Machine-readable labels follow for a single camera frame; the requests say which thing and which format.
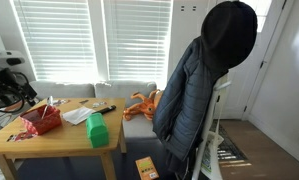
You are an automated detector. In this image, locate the red woven plastic basket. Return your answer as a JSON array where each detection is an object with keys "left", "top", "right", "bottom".
[{"left": 19, "top": 104, "right": 63, "bottom": 136}]

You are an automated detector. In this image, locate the white cloth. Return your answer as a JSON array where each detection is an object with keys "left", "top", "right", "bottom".
[{"left": 61, "top": 106, "right": 96, "bottom": 126}]

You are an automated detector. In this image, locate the white light switch plate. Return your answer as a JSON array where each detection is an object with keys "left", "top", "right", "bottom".
[{"left": 179, "top": 4, "right": 198, "bottom": 13}]

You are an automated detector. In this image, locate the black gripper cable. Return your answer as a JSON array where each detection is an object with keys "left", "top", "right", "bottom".
[{"left": 0, "top": 71, "right": 26, "bottom": 114}]

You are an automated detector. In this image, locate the grey fabric sofa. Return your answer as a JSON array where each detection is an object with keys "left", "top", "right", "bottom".
[{"left": 28, "top": 80, "right": 159, "bottom": 140}]

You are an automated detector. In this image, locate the small clear wrapper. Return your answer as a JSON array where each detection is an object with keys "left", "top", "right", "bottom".
[{"left": 91, "top": 101, "right": 109, "bottom": 109}]

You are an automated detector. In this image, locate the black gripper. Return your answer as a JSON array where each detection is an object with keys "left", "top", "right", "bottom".
[{"left": 0, "top": 69, "right": 39, "bottom": 104}]

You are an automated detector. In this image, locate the silver metal spoon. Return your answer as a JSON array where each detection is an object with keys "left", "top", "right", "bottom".
[{"left": 40, "top": 95, "right": 54, "bottom": 120}]

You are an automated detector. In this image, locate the light wooden table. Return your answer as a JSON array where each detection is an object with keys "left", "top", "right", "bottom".
[{"left": 0, "top": 96, "right": 128, "bottom": 180}]

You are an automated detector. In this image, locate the white tote bag green print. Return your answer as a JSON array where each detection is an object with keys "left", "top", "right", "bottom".
[{"left": 200, "top": 130, "right": 225, "bottom": 180}]

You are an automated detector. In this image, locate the dark striped door mat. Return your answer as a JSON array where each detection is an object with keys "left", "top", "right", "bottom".
[{"left": 211, "top": 119, "right": 253, "bottom": 169}]

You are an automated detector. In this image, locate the green plastic box with lid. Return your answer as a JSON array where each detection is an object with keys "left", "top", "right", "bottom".
[{"left": 85, "top": 112, "right": 110, "bottom": 149}]

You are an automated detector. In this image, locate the dark grey puffer jacket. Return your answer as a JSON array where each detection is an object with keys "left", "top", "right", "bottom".
[{"left": 151, "top": 35, "right": 231, "bottom": 175}]

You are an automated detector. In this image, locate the white coat stand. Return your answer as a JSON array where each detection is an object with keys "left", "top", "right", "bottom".
[{"left": 191, "top": 73, "right": 232, "bottom": 180}]

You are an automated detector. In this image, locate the white window blind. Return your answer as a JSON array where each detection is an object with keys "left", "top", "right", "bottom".
[
  {"left": 11, "top": 0, "right": 99, "bottom": 83},
  {"left": 103, "top": 0, "right": 173, "bottom": 83}
]

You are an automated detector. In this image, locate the black knit hat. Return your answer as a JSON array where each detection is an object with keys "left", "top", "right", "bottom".
[{"left": 200, "top": 0, "right": 259, "bottom": 72}]

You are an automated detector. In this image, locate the black marker pen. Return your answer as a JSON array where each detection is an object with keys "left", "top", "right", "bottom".
[{"left": 94, "top": 104, "right": 118, "bottom": 116}]

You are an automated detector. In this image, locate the orange plush toy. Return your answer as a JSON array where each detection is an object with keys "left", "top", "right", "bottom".
[{"left": 122, "top": 88, "right": 162, "bottom": 122}]

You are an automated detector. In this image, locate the red and black printed card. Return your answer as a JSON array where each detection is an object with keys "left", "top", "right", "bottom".
[{"left": 6, "top": 130, "right": 39, "bottom": 143}]

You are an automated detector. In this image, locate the shiny plastic packet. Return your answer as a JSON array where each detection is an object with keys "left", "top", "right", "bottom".
[{"left": 51, "top": 98, "right": 70, "bottom": 107}]

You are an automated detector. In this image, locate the white door with window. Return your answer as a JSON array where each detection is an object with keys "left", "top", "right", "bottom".
[{"left": 221, "top": 0, "right": 291, "bottom": 120}]

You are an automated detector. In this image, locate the dark blue floor rug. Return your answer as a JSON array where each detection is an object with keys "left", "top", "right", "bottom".
[{"left": 16, "top": 137, "right": 197, "bottom": 180}]

